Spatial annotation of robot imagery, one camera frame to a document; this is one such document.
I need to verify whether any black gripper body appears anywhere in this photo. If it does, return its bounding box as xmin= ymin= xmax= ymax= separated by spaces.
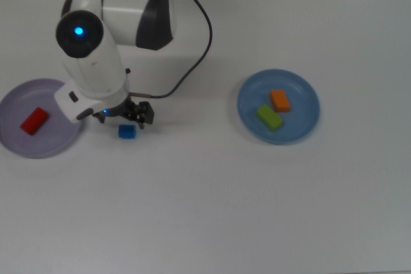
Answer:
xmin=96 ymin=99 xmax=137 ymax=123

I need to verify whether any blue block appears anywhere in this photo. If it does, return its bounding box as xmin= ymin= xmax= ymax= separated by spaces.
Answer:
xmin=118 ymin=123 xmax=137 ymax=140

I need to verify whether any red block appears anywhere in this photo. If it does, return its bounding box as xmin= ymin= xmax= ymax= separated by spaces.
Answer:
xmin=19 ymin=107 xmax=49 ymax=135

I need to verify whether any green block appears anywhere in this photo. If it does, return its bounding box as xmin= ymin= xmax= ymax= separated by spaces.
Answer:
xmin=256 ymin=104 xmax=284 ymax=132

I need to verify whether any orange block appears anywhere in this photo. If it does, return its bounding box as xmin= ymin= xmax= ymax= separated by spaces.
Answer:
xmin=269 ymin=89 xmax=292 ymax=113

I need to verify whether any purple plate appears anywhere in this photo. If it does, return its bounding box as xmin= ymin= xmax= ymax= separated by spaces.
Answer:
xmin=0 ymin=78 xmax=87 ymax=159

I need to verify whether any blue plate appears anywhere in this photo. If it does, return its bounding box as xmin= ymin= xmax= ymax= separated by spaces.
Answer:
xmin=236 ymin=68 xmax=321 ymax=146

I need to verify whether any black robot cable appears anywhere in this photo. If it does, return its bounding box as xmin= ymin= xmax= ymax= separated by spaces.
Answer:
xmin=130 ymin=0 xmax=213 ymax=99

